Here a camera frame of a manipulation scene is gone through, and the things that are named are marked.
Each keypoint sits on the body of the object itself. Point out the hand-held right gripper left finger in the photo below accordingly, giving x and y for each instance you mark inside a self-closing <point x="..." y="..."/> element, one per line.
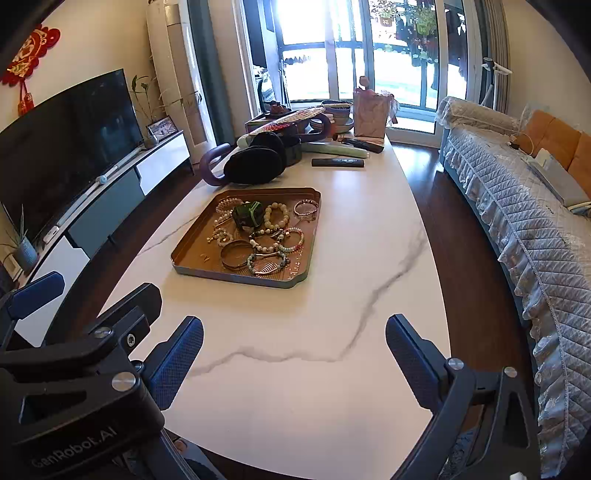
<point x="178" y="364"/>

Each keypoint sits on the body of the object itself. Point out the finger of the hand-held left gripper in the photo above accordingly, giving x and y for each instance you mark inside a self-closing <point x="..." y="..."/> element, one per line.
<point x="34" y="291"/>
<point x="129" y="314"/>

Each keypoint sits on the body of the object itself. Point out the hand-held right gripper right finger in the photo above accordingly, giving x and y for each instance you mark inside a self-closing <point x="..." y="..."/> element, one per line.
<point x="411" y="355"/>

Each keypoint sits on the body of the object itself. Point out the golden metal tray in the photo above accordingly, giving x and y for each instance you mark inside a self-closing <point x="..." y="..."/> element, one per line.
<point x="198" y="258"/>

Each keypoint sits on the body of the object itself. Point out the plant in blue-grey pot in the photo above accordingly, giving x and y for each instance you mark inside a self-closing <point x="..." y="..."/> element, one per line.
<point x="24" y="254"/>

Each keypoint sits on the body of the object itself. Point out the white remote control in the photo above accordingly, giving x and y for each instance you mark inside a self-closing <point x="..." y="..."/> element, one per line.
<point x="51" y="235"/>

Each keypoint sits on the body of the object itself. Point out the black flat television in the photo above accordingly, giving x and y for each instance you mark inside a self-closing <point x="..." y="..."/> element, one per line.
<point x="69" y="147"/>

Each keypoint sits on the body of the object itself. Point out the silver soundbar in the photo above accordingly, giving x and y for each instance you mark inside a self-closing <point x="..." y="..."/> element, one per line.
<point x="115" y="166"/>

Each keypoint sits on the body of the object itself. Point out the green black wristwatch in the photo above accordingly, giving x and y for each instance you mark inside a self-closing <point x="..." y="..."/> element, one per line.
<point x="247" y="214"/>

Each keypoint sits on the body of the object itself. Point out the white and teal television cabinet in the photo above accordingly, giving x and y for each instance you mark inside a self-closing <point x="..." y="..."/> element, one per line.
<point x="164" y="161"/>

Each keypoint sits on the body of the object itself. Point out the bamboo plant in vase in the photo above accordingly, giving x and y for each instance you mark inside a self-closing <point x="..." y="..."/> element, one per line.
<point x="150" y="138"/>

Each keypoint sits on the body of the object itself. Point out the sofa with quilted grey cover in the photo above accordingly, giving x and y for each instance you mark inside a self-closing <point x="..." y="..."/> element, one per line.
<point x="508" y="207"/>

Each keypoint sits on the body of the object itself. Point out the black remote control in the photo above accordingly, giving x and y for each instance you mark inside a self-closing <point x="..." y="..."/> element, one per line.
<point x="364" y="144"/>
<point x="339" y="162"/>

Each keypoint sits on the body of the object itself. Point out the pale green massage stick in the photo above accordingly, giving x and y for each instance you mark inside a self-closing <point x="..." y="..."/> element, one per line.
<point x="332" y="148"/>

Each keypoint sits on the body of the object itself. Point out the blue-grey box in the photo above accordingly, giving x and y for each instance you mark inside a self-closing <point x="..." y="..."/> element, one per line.
<point x="554" y="177"/>

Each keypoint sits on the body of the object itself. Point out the black round container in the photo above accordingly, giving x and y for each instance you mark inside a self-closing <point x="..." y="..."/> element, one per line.
<point x="293" y="150"/>

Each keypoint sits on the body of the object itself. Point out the pink gift bag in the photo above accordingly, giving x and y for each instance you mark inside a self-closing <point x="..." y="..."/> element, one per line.
<point x="371" y="115"/>

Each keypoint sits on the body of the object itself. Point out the white standing air conditioner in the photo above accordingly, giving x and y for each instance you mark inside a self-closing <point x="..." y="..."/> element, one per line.
<point x="171" y="69"/>

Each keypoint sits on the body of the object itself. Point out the red patterned fan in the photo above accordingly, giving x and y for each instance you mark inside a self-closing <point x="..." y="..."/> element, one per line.
<point x="288" y="119"/>

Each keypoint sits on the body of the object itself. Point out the orange sofa cushion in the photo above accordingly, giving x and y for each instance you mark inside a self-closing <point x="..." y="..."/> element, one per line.
<point x="582" y="168"/>
<point x="538" y="127"/>
<point x="563" y="145"/>

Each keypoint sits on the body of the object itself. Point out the stacked ceramic bowls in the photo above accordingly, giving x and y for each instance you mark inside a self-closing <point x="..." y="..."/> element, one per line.
<point x="334" y="113"/>

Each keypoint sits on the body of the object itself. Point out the brown figurine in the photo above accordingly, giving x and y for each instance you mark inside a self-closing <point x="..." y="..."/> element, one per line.
<point x="278" y="107"/>

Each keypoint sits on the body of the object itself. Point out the teal curtain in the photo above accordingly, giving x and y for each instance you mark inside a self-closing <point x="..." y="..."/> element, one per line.
<point x="210" y="69"/>

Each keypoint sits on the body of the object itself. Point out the sliding glass balcony door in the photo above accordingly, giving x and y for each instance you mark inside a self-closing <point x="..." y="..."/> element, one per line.
<point x="351" y="69"/>

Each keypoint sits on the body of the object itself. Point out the hanging balcony plant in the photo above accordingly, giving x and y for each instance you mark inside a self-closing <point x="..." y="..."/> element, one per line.
<point x="425" y="23"/>
<point x="383" y="16"/>

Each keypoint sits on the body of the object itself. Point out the small photo frame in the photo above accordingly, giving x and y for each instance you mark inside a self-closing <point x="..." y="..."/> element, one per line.
<point x="162" y="128"/>

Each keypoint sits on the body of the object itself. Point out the red knot wall decoration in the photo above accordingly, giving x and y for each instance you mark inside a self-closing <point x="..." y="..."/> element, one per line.
<point x="27" y="55"/>

